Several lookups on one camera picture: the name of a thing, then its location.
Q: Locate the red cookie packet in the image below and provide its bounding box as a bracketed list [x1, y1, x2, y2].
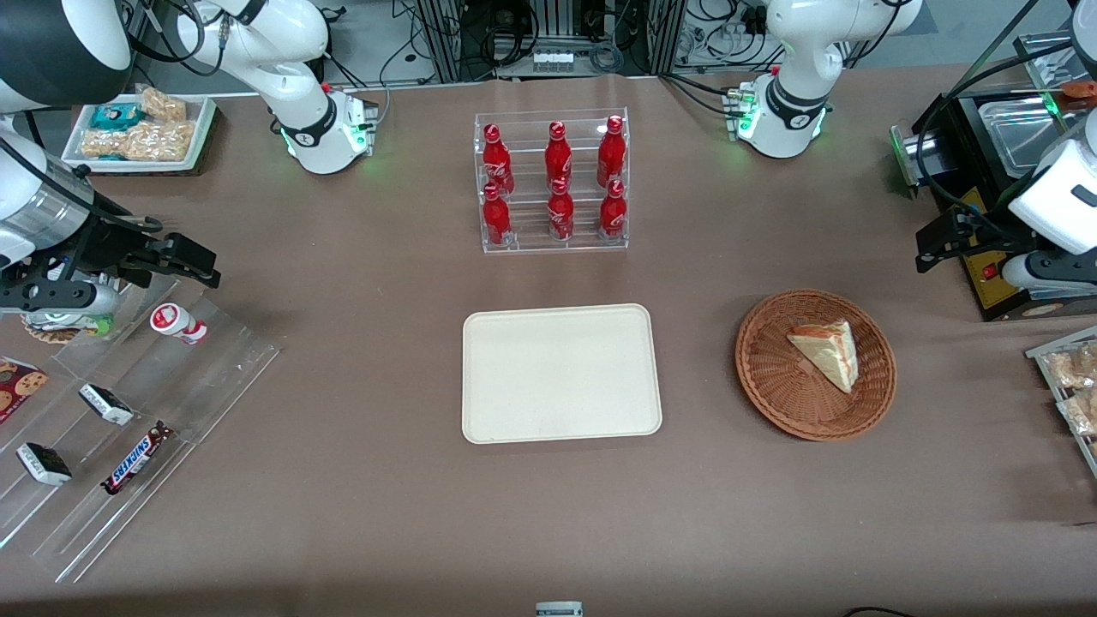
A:
[0, 357, 50, 424]

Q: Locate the white snack tray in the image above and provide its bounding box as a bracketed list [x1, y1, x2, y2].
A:
[62, 93, 218, 173]

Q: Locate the cream rectangular plastic tray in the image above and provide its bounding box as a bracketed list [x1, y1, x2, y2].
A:
[462, 303, 663, 445]

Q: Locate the steel fryer pan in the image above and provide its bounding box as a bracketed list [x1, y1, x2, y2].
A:
[984, 96, 1072, 179]

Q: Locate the red cola bottle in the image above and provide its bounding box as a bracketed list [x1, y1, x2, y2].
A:
[548, 178, 575, 242]
[482, 123, 515, 196]
[599, 179, 627, 239]
[597, 115, 626, 189]
[545, 121, 573, 191]
[483, 183, 513, 248]

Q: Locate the clear acrylic bottle rack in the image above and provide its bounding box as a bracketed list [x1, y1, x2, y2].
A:
[473, 108, 631, 255]

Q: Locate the aluminium frame with cables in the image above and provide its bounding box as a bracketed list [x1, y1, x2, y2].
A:
[326, 0, 785, 87]

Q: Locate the large clear nut snack bag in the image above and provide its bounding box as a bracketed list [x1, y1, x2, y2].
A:
[81, 119, 197, 163]

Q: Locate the small clear nut snack bag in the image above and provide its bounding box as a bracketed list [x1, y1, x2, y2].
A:
[138, 86, 189, 123]

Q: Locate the wrapped pastry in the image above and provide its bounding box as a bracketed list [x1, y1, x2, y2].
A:
[1058, 390, 1097, 435]
[1046, 344, 1097, 392]

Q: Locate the small wicker coaster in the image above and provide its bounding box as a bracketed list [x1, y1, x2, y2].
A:
[21, 311, 115, 345]

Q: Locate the grey tray with pastries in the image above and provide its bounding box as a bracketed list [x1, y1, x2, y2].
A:
[1025, 325, 1097, 478]

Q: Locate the teal snack packet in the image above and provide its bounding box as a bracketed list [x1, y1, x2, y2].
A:
[90, 103, 146, 132]

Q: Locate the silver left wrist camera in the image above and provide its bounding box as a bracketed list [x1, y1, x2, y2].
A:
[1000, 252, 1097, 300]

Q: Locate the triangular sandwich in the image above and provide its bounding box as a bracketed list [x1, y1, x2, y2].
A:
[787, 320, 860, 395]

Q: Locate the white red yogurt bottle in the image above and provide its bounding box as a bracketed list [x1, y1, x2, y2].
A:
[150, 303, 209, 346]

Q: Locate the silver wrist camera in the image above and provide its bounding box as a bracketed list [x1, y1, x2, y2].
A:
[1000, 252, 1097, 300]
[0, 279, 119, 316]

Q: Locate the brown round wicker basket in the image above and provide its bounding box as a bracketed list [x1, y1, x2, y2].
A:
[734, 290, 898, 442]

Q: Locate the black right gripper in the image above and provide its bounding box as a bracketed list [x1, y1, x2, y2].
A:
[50, 209, 222, 289]

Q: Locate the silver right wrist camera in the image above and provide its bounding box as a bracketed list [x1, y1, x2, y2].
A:
[0, 279, 119, 316]

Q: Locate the black white chocolate bar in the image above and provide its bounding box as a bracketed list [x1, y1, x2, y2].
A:
[16, 441, 74, 488]
[78, 383, 136, 427]

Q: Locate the brown snickers bar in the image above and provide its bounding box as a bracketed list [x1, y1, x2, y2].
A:
[100, 421, 173, 496]

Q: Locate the clear acrylic stepped display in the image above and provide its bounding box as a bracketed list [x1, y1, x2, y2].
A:
[0, 273, 285, 585]

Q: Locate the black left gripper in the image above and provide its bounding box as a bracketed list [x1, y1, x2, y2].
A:
[914, 207, 1031, 274]

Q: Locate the black yellow fryer appliance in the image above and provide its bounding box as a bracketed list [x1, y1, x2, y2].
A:
[890, 84, 1097, 323]

